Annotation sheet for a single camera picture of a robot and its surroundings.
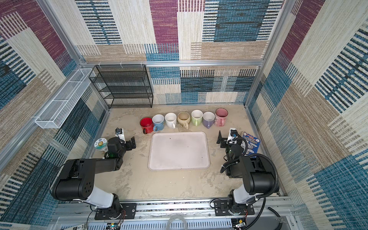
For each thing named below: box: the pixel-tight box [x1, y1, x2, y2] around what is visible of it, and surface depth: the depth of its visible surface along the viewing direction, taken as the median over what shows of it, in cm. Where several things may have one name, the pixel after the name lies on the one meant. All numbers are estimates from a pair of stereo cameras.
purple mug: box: [202, 111, 216, 129], surface depth 105 cm
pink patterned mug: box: [214, 107, 229, 127], surface depth 104 cm
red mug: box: [139, 116, 154, 135], surface depth 103 cm
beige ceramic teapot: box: [177, 111, 191, 130], surface depth 104 cm
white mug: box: [164, 112, 177, 129], surface depth 102 cm
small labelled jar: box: [93, 137, 109, 154], surface depth 91 cm
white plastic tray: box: [148, 131, 210, 171], surface depth 96 cm
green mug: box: [191, 109, 204, 127], surface depth 104 cm
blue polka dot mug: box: [151, 114, 165, 132], surface depth 101 cm
